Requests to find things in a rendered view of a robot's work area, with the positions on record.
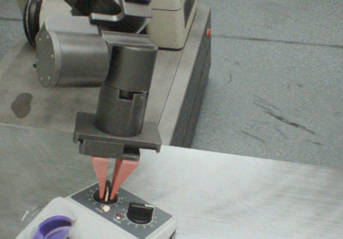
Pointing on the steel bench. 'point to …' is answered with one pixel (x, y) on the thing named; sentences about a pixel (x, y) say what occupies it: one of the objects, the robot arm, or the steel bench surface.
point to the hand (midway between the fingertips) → (107, 191)
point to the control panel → (121, 205)
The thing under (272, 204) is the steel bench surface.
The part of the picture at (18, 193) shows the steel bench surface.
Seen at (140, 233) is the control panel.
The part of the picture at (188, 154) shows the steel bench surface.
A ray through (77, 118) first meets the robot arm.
